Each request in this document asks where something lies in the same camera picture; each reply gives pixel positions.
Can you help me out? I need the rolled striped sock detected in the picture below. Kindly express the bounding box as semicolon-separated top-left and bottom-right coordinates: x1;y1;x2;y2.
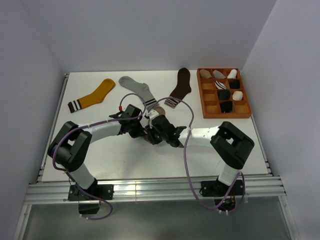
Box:
214;80;227;90

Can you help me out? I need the rolled white sock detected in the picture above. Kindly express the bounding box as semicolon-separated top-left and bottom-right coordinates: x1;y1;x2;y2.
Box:
227;69;238;79

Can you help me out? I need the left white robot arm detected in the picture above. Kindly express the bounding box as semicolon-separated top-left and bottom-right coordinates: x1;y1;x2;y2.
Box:
47;104;144;200

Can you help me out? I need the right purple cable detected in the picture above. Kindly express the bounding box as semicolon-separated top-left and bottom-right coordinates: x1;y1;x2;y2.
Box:
146;97;246;211

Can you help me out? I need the rolled black sock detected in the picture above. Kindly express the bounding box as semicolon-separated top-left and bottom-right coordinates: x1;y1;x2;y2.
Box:
228;79;241;89

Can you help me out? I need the tan sock with maroon cuff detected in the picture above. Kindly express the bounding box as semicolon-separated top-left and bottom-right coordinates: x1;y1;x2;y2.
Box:
143;105;166;144

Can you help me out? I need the rolled beige sock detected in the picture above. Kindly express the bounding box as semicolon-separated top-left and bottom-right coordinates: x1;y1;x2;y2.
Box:
199;69;212;79

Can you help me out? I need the aluminium frame rail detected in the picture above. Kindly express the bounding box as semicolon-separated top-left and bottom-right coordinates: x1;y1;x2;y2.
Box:
23;175;286;205

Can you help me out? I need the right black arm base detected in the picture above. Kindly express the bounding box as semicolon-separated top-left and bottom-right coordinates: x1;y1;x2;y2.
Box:
199;180;244;212

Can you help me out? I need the rolled cream sock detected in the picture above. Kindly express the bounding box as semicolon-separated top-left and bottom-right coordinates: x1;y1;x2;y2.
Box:
232;90;244;101

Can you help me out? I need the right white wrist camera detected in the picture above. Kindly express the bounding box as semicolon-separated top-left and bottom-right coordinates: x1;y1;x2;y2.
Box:
144;110;161;128

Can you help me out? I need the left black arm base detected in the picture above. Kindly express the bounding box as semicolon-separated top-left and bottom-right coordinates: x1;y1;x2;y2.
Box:
67;183;115;216

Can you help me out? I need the grey sock with black stripes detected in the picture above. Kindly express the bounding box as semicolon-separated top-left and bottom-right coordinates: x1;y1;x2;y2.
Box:
118;76;159;111

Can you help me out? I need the mustard yellow sock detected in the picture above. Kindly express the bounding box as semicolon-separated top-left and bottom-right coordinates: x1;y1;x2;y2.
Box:
67;78;116;113

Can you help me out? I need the plain black sock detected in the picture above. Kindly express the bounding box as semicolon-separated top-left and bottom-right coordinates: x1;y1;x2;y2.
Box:
217;89;231;101

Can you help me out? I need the brown sock with pink stripes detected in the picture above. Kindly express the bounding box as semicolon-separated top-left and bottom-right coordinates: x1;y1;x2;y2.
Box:
164;67;192;109

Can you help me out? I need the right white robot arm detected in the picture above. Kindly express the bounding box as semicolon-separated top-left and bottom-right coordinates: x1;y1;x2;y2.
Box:
145;115;255;195

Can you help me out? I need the orange wooden compartment tray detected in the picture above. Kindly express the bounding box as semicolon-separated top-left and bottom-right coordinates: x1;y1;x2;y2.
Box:
196;68;252;119

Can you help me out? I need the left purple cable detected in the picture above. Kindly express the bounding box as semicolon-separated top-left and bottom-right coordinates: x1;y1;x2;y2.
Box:
52;92;147;221

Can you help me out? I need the rolled grey sock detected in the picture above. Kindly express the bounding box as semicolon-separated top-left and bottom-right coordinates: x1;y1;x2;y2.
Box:
212;70;225;79

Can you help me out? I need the purple cable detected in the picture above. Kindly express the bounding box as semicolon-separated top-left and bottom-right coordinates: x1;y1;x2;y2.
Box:
146;97;246;211
52;92;147;221

